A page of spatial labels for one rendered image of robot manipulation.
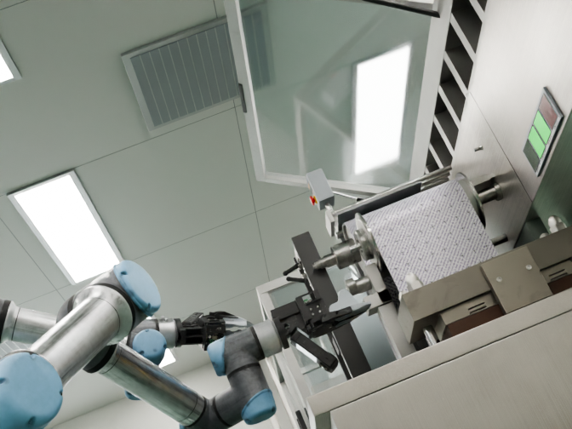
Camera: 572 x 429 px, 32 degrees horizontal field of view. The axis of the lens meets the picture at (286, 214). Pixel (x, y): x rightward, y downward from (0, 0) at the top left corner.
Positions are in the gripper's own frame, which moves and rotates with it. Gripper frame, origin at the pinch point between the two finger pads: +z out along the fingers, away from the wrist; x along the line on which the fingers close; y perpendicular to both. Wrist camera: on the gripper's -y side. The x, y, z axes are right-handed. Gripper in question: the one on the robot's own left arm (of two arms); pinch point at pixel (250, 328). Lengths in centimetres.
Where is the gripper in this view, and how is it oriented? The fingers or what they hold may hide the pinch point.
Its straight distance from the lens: 254.1
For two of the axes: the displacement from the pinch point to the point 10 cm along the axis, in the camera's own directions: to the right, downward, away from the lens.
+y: 3.3, 1.2, -9.4
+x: 0.4, -9.9, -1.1
